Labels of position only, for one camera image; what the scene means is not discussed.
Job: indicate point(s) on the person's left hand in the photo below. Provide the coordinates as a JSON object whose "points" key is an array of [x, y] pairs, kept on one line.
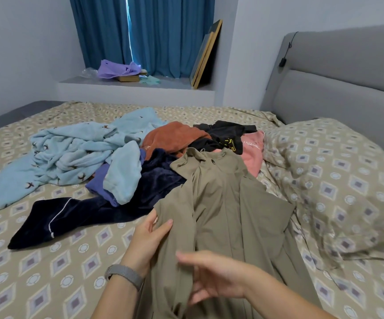
{"points": [[145, 242]]}

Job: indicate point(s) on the person's right hand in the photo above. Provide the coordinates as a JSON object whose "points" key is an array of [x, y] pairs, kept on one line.
{"points": [[222, 275]]}

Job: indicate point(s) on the navy velvet garment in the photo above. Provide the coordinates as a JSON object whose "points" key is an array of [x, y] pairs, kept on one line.
{"points": [[152, 189]]}

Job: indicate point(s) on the olive green trousers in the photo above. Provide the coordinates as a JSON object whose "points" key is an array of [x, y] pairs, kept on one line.
{"points": [[232, 209]]}

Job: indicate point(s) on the light blue fleece garment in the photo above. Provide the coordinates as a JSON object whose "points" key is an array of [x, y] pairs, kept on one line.
{"points": [[124, 172]]}

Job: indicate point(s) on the purple-blue garment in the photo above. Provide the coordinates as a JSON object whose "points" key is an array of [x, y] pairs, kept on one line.
{"points": [[95, 186]]}

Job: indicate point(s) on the bed with patterned beige sheet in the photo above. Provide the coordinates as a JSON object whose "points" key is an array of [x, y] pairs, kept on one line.
{"points": [[39, 262]]}

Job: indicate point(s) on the rust brown garment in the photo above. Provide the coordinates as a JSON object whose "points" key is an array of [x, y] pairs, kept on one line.
{"points": [[172, 137]]}

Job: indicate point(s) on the light blue fleece pajama pants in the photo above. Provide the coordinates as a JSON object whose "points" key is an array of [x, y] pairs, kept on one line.
{"points": [[59, 156]]}

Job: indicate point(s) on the pink shirt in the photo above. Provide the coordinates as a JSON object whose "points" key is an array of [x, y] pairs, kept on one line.
{"points": [[253, 156]]}

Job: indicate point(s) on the black garment yellow print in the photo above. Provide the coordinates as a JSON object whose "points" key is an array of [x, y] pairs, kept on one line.
{"points": [[225, 133]]}

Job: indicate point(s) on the person's right forearm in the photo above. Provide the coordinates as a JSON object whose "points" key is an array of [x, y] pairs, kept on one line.
{"points": [[291, 299]]}

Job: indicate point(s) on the grey band wristwatch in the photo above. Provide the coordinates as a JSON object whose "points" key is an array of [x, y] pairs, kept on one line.
{"points": [[124, 275]]}

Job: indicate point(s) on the patterned beige pillow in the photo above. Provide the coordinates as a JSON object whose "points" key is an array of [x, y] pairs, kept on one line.
{"points": [[344, 182]]}

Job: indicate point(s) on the teal small item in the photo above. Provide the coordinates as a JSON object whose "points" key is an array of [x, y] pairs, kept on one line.
{"points": [[150, 80]]}

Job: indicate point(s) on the small wooden box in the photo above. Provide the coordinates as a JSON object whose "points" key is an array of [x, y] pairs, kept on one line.
{"points": [[129, 78]]}

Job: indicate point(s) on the purple cloth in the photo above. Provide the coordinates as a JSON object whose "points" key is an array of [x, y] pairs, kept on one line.
{"points": [[117, 68]]}

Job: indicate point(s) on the clear plastic bag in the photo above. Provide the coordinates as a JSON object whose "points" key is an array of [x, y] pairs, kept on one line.
{"points": [[89, 73]]}

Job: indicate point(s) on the leaning wooden picture frames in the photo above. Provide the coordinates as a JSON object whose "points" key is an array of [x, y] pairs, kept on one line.
{"points": [[205, 59]]}

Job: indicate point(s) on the blue curtain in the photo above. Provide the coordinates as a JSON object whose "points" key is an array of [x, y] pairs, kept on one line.
{"points": [[165, 33]]}

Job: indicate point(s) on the grey upholstered headboard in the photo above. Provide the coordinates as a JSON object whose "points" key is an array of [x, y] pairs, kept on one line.
{"points": [[351, 83]]}

